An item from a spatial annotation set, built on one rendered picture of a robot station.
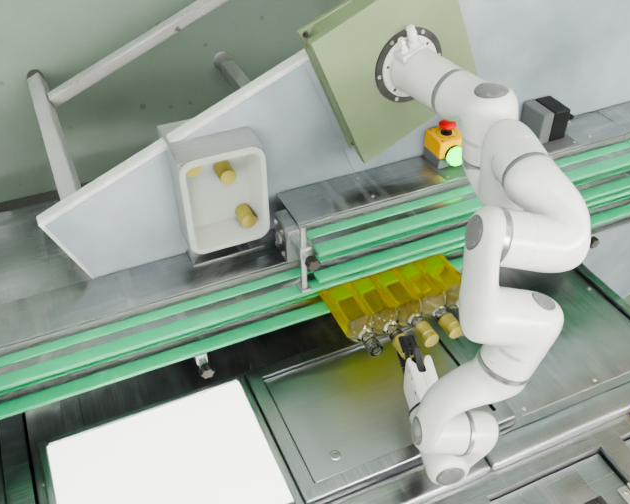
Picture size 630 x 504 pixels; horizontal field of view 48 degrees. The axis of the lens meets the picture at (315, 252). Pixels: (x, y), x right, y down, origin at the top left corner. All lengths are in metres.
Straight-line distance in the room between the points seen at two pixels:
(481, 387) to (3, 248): 1.39
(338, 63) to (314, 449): 0.75
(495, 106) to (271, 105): 0.47
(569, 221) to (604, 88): 0.96
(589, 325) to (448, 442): 0.72
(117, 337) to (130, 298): 0.09
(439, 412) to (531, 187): 0.37
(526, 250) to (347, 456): 0.60
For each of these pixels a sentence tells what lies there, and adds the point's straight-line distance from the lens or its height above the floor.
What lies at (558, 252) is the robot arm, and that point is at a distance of 1.05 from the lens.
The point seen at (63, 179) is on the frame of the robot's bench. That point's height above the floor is 0.58.
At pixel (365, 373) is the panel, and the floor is 1.09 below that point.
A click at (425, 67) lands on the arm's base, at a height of 0.92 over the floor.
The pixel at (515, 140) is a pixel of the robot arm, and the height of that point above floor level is 1.22.
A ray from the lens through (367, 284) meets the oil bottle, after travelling 1.51.
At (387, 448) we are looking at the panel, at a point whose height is 1.28.
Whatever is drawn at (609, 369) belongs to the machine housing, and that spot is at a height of 1.28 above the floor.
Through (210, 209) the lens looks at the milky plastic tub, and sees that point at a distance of 1.50.
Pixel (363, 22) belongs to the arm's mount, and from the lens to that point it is 1.39.
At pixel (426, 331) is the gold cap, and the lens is 1.44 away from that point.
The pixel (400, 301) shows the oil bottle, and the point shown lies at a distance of 1.48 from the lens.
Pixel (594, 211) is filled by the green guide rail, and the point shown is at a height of 0.92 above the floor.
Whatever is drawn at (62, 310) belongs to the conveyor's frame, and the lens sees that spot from 1.50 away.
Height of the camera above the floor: 1.96
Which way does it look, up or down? 45 degrees down
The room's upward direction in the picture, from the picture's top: 145 degrees clockwise
